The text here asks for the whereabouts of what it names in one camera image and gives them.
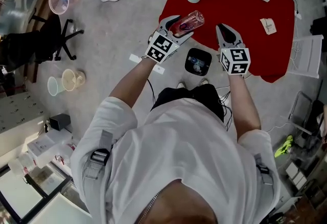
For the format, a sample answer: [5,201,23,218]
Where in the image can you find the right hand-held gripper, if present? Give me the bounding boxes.
[215,24,251,76]

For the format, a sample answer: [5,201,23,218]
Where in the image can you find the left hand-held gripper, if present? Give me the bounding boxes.
[144,14,195,64]

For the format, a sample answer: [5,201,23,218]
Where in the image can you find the clear plastic water bottle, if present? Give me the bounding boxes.
[168,10,205,37]

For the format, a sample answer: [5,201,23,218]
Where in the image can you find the beige paper card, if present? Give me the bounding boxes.
[260,17,277,36]

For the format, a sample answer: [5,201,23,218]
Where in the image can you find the black trash bin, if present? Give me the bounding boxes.
[184,48,213,77]

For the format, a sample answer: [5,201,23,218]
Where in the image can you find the person's right forearm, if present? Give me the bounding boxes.
[227,73,262,142]

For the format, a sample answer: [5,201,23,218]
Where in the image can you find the person's left forearm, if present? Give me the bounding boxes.
[109,58,158,108]

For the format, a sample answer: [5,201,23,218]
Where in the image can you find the red table cloth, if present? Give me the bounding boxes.
[158,0,296,83]

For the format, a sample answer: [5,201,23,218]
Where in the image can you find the person's black shorts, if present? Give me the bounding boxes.
[150,83,225,123]

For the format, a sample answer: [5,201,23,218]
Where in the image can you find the white slatted chair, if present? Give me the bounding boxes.
[287,34,324,79]

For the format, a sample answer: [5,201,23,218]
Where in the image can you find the black equipment case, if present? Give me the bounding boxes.
[310,17,327,47]

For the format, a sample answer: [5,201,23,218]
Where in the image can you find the stacked plastic cups on floor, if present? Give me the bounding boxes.
[61,69,86,92]

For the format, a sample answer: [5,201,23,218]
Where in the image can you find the person's white t-shirt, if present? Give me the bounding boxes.
[70,96,282,224]

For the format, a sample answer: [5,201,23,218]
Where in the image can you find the neon yellow shoe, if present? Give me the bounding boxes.
[274,135,294,159]

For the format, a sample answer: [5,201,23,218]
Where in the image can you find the pink mesh basket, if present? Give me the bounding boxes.
[48,0,70,16]

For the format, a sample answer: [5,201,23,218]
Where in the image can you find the pale green plastic basket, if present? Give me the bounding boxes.
[47,76,66,97]

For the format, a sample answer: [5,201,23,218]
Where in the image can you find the dark grey box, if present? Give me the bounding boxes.
[49,113,72,131]

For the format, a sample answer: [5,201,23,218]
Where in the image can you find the black office chair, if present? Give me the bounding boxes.
[0,13,84,70]

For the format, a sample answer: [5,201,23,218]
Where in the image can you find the white drawer unit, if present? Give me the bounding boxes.
[283,161,310,188]

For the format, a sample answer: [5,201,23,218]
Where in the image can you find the person's neck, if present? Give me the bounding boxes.
[135,179,218,224]

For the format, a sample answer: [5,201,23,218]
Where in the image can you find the white drawer cabinet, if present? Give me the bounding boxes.
[0,91,49,137]

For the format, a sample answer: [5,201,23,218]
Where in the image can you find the white flat box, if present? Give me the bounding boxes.
[27,136,56,162]

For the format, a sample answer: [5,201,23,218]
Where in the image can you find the clear plastic jar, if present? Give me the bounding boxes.
[7,152,35,176]

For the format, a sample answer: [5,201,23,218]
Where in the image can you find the metal frame chair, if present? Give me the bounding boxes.
[288,91,325,137]

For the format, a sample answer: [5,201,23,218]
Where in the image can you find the grey shoulder strap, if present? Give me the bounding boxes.
[254,152,274,185]
[84,129,113,180]

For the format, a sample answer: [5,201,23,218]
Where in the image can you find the black window frame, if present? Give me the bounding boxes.
[0,164,75,224]

